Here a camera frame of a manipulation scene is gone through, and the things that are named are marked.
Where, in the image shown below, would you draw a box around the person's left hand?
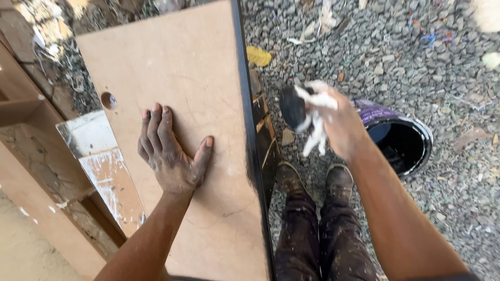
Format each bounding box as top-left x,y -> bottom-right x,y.
137,103 -> 214,194

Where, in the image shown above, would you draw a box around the person's shoe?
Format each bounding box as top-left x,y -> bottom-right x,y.
276,161 -> 306,195
325,163 -> 354,201

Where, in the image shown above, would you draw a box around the brown board with black edge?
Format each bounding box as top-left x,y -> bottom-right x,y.
75,0 -> 276,281

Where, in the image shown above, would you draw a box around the brown wooden cabinet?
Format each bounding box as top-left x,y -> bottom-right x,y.
0,31 -> 127,281

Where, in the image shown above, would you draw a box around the person's right hand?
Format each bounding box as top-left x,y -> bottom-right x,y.
309,81 -> 370,161

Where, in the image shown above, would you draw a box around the yellow scrap piece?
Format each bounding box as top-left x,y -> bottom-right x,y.
246,46 -> 272,67

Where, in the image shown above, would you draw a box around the white paint-stained rag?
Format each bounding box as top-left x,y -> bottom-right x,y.
279,80 -> 339,157

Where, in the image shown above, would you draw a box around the person's dark trousers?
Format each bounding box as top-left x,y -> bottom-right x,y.
274,190 -> 379,281

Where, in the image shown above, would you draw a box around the person's right shoe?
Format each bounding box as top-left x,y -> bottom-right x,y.
325,163 -> 354,201

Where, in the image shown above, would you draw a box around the black painted wood pieces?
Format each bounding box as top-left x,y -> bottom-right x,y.
250,69 -> 281,207

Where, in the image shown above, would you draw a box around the paint-smeared board offcut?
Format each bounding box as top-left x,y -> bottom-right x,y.
55,110 -> 147,239

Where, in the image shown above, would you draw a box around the purple paint can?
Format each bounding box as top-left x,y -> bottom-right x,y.
353,98 -> 434,177

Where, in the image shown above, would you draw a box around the person's left shoe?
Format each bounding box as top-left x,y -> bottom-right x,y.
276,161 -> 306,195

